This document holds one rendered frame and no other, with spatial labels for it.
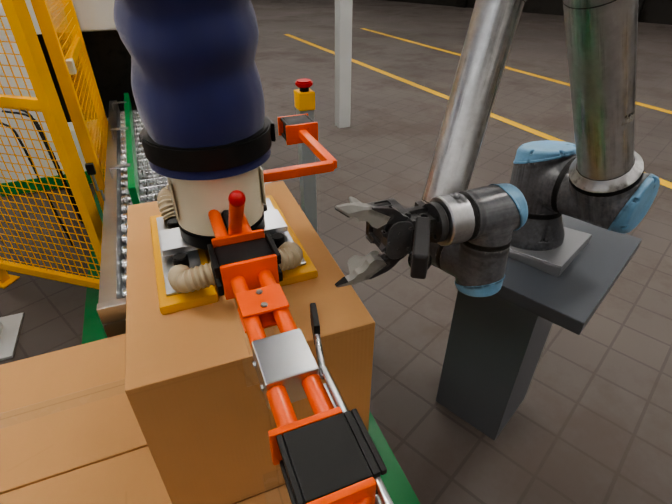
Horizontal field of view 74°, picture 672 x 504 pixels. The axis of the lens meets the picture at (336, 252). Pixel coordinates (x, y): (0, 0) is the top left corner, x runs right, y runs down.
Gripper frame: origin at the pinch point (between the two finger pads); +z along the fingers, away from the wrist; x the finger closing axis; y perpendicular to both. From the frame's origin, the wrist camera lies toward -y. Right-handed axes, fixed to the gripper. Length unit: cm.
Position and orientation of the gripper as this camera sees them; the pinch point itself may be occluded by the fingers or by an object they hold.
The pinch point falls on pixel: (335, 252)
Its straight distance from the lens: 70.3
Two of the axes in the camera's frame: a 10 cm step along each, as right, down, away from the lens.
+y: -3.7, -5.3, 7.7
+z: -9.3, 2.1, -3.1
